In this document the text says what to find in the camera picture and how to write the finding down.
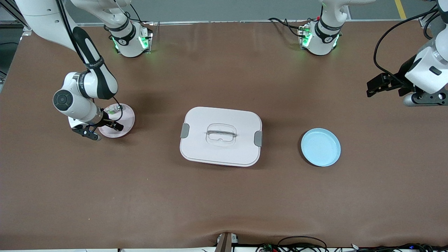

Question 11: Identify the white lidded plastic box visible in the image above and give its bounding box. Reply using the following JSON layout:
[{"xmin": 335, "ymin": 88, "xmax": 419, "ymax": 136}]
[{"xmin": 180, "ymin": 106, "xmax": 263, "ymax": 167}]

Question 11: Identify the pink round plate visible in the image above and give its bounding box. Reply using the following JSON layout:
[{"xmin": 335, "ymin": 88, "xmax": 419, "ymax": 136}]
[{"xmin": 98, "ymin": 103, "xmax": 135, "ymax": 138}]

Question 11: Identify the light blue round plate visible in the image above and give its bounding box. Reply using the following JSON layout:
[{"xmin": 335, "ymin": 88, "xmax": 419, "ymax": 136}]
[{"xmin": 301, "ymin": 128, "xmax": 341, "ymax": 167}]

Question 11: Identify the brown table cover mat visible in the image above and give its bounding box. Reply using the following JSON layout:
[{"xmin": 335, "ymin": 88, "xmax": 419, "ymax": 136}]
[{"xmin": 0, "ymin": 21, "xmax": 448, "ymax": 250}]

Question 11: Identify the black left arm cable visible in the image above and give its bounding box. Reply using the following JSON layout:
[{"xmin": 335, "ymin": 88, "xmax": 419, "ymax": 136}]
[{"xmin": 373, "ymin": 7, "xmax": 441, "ymax": 88}]

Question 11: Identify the aluminium frame profile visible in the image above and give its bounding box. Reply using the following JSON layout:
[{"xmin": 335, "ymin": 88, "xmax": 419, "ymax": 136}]
[
  {"xmin": 0, "ymin": 7, "xmax": 34, "ymax": 35},
  {"xmin": 419, "ymin": 16, "xmax": 438, "ymax": 28}
]

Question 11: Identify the black base cable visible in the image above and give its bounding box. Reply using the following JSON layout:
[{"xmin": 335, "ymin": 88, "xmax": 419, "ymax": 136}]
[
  {"xmin": 121, "ymin": 3, "xmax": 144, "ymax": 23},
  {"xmin": 269, "ymin": 17, "xmax": 303, "ymax": 37}
]

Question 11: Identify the grey metal bracket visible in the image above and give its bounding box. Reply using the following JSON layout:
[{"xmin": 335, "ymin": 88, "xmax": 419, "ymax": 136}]
[{"xmin": 216, "ymin": 232, "xmax": 239, "ymax": 252}]

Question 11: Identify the black cable bundle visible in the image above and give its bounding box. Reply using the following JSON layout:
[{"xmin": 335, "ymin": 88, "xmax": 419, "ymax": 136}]
[{"xmin": 350, "ymin": 243, "xmax": 448, "ymax": 252}]

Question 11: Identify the looped black cable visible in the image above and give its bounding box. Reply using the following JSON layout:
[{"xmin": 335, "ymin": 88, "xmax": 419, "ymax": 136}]
[{"xmin": 278, "ymin": 236, "xmax": 328, "ymax": 252}]

